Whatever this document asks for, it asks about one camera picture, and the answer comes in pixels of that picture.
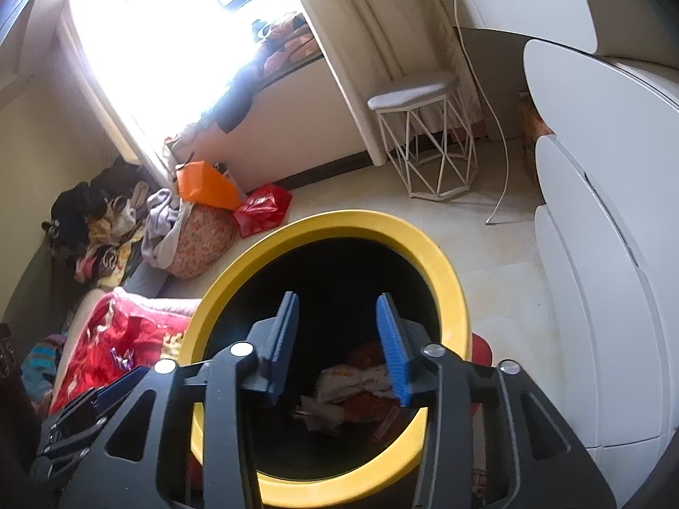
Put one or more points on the lavender and white clothes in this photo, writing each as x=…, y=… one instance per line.
x=159, y=222

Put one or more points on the orange patterned bag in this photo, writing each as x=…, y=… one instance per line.
x=530, y=127

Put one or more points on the orange red snack wrapper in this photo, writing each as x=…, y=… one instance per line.
x=371, y=412

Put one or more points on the window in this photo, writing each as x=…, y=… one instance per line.
x=159, y=37

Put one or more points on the red stool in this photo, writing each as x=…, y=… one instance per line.
x=480, y=352

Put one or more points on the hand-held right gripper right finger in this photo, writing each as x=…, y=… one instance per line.
x=395, y=350

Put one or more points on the cream curtain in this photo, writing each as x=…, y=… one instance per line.
x=382, y=21

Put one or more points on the floral laundry basket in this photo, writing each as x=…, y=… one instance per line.
x=204, y=241

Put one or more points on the dark blue jacket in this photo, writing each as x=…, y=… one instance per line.
x=236, y=106

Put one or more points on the white red snack wrapper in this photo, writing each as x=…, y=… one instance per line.
x=350, y=379

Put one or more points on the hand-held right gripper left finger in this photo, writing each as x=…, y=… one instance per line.
x=284, y=339

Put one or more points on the orange paper bag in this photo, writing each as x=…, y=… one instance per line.
x=204, y=185

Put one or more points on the purple snack wrapper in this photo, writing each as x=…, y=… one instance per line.
x=121, y=358

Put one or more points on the red plastic bag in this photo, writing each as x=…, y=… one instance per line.
x=262, y=209

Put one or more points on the yellow rimmed trash can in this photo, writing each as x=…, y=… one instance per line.
x=424, y=254

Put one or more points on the striped colourful cloth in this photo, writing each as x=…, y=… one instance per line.
x=37, y=366

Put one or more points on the red floral blanket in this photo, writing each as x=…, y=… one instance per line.
x=95, y=350

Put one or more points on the white curved cabinet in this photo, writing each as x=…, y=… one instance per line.
x=594, y=196

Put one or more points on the pile of mixed clothes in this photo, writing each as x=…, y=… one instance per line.
x=101, y=228

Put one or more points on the white window seat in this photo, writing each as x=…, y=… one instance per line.
x=297, y=127

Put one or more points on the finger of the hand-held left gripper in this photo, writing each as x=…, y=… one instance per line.
x=119, y=384

